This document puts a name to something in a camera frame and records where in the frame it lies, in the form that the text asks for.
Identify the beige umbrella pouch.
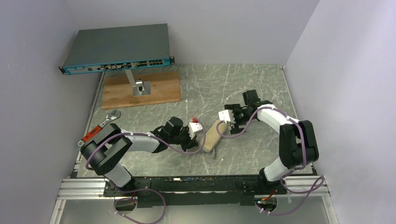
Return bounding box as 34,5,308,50
201,120,228,158

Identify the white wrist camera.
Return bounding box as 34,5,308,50
218,110,234,123
188,117,203,138

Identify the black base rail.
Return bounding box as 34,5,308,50
103,175,287,208

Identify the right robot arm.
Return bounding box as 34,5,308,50
219,90,319,185

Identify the grey network switch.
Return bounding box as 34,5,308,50
59,23,175,75

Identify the purple cable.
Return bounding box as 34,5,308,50
216,106,325,217
85,119,207,224

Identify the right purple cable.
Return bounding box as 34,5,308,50
216,106,325,217

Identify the wooden board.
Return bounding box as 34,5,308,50
101,71,182,110

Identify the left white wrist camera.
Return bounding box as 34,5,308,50
188,117,203,138

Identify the red handled adjustable wrench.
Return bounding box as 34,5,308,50
78,110,121,147

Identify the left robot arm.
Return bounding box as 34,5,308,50
80,117,204,192

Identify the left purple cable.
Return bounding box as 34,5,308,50
85,119,207,224

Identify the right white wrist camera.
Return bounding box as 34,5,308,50
218,110,234,123

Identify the metal stand bracket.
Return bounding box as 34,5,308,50
125,70,151,96

